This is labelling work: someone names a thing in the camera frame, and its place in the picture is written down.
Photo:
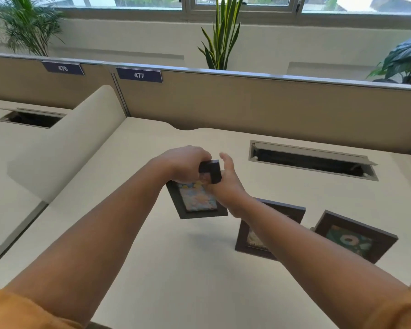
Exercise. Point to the person's right hand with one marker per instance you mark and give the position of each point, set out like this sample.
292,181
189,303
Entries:
229,191

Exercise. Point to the person's left hand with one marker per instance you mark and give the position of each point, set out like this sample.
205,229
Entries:
181,164

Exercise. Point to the black picture frame colourful balloons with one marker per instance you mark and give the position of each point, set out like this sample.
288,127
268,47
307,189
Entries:
195,202

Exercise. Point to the brown picture frame cream card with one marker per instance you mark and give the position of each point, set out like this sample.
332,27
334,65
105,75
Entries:
287,210

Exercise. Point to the dark picture frame donut print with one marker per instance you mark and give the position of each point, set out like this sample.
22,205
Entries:
349,239

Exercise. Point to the person's left forearm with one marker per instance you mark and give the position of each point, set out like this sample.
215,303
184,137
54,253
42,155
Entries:
96,243

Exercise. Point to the person's right forearm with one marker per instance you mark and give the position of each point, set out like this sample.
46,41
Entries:
315,277

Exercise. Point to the white table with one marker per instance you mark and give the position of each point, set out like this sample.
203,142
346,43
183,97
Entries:
123,174

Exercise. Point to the beige desk partition panel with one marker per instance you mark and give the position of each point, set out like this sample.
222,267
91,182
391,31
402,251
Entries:
260,106

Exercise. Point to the blue desk label plate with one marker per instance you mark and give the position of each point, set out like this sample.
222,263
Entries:
139,75
63,68

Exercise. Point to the cream curved desk divider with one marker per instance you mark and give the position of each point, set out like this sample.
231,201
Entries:
65,147

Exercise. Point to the snake plant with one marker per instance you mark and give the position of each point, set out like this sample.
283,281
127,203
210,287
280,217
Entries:
222,37

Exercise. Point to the beige neighbouring partition panel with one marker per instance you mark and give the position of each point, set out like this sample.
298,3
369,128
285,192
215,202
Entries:
37,89

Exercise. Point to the grey framed window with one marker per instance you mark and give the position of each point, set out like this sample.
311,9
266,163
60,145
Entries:
243,11

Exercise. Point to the white neighbouring desk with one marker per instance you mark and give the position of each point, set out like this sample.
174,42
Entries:
0,167

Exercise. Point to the palm plant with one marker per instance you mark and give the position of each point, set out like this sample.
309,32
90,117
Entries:
27,27

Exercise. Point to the orange right sleeve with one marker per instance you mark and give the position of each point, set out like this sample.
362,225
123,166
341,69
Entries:
404,311

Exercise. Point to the orange sleeve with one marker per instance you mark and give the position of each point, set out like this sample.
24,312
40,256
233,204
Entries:
404,311
20,311

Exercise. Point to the broad leaf plant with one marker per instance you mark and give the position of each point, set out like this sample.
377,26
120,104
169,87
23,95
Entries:
404,61

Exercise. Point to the orange left sleeve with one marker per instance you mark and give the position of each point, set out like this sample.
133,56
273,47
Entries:
20,311

